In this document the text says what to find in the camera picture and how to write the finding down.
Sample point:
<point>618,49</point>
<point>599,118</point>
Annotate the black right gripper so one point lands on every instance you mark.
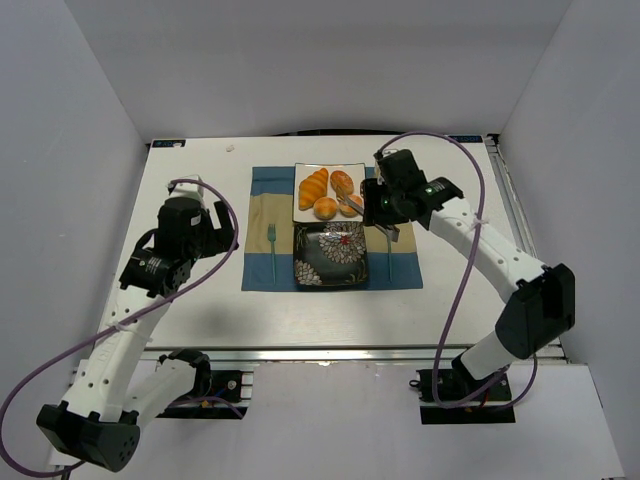
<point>375,206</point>

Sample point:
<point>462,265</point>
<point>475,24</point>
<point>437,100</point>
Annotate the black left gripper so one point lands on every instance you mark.
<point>220,232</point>

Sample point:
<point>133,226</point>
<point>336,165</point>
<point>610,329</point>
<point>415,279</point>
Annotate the metal tongs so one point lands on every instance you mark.
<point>391,232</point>

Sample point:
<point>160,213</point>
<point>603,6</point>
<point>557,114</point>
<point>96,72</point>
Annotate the round bread roll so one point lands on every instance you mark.
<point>346,207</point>
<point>325,208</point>

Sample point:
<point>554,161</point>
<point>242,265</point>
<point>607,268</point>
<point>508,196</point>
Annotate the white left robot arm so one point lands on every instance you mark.
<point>101,417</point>

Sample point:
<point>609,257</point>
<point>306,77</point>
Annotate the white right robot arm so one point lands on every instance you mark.
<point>539,300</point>

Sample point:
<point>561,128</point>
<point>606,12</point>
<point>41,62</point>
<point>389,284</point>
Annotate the oval bread roll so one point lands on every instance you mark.
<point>341,182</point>

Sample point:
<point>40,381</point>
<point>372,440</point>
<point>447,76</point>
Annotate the teal fork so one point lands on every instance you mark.
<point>271,236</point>

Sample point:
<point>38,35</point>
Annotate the teal knife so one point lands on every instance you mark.
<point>389,259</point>

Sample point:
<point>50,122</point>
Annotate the white square plate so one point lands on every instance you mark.
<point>357,173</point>

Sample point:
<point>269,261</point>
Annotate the blue label right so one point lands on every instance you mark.
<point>467,139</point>

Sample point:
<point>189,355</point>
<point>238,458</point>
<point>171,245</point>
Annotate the blue label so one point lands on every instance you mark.
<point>467,139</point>
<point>168,143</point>

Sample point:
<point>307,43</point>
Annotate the orange croissant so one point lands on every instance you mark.
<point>312,188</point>

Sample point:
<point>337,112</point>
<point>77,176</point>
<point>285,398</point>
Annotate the black floral square plate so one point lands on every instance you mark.
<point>331,255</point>

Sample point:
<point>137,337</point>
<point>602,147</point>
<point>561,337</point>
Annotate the blue label left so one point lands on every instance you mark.
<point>168,143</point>

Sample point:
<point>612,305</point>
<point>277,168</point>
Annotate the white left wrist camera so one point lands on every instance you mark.
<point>187,187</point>

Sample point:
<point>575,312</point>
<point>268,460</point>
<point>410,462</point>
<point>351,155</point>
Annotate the aluminium table frame rail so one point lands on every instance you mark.
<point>552,354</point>

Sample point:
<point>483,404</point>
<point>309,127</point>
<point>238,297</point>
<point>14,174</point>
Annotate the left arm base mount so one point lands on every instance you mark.
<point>215,394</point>

